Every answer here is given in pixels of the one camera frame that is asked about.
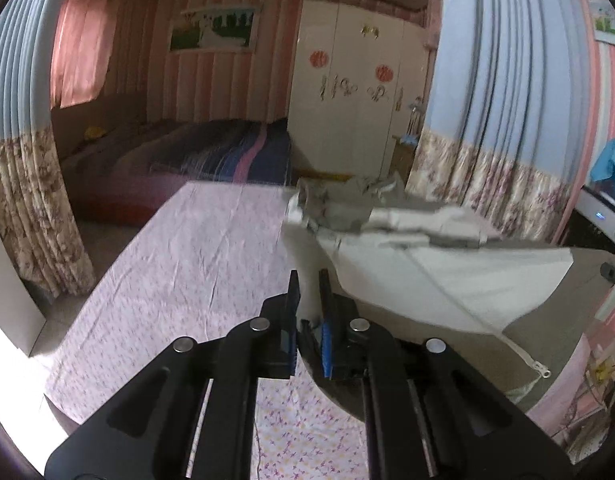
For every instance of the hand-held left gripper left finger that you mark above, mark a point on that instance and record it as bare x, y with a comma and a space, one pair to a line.
287, 340

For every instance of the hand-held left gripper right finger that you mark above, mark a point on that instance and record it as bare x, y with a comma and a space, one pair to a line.
327, 350

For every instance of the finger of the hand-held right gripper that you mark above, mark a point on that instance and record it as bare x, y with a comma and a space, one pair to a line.
612, 274

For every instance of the olive and white jacket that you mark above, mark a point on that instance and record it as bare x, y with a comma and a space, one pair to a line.
437, 285

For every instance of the white appliance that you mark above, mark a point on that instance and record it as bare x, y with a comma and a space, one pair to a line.
605, 210

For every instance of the blue cloth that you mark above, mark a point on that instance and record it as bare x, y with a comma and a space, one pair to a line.
610, 160

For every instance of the floral bed sheet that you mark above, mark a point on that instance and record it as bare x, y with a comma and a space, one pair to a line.
187, 285

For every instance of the striped blue pink blanket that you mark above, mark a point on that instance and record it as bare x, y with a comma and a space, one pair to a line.
237, 150

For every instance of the wooden nightstand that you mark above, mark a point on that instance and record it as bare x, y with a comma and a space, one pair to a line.
402, 160

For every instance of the blue floral curtain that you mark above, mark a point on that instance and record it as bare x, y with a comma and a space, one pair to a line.
27, 185
497, 85

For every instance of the white wardrobe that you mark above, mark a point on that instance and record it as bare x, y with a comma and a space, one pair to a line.
347, 125

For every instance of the bed with brown headboard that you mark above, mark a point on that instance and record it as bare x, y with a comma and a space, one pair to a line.
117, 170

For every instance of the small table lamp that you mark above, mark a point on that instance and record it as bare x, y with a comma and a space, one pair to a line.
416, 112

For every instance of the white panel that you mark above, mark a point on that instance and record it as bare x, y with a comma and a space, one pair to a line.
12, 285

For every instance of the yellow plush toy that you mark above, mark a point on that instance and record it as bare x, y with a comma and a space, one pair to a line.
95, 133

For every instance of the red round wardrobe sticker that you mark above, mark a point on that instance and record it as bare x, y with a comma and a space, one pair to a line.
319, 58
384, 72

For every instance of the pink window curtain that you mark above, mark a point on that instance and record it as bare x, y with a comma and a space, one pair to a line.
82, 40

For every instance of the framed wall picture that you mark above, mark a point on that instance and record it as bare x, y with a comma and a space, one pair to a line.
212, 30

